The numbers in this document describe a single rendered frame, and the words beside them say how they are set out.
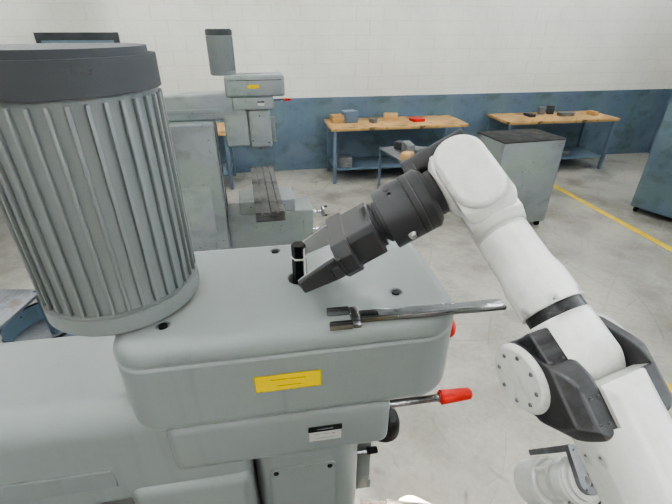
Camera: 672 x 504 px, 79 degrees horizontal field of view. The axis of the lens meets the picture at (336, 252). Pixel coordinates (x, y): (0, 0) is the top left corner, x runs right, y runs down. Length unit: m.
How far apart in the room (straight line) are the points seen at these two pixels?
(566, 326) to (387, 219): 0.24
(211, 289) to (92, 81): 0.31
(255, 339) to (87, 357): 0.34
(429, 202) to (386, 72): 6.83
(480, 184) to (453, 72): 7.24
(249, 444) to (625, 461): 0.47
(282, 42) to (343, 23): 0.98
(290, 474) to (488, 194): 0.56
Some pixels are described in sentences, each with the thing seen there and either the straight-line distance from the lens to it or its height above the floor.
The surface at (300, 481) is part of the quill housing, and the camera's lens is 0.82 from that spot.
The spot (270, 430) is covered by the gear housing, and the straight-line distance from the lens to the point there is 0.67.
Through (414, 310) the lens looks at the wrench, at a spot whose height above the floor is 1.90.
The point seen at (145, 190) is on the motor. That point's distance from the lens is 0.51.
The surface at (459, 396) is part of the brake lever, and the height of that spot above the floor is 1.71.
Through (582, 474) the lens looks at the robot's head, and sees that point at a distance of 0.72.
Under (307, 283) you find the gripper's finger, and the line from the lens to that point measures 0.55.
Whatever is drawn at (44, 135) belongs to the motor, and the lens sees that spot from 0.49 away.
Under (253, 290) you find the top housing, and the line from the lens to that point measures 0.61.
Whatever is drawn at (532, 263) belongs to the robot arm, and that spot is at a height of 2.00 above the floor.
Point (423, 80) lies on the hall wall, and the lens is 7.55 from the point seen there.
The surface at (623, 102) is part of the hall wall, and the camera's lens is 9.71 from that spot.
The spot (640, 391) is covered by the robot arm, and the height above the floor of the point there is 1.93.
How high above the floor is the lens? 2.23
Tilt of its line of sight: 29 degrees down
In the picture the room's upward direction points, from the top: straight up
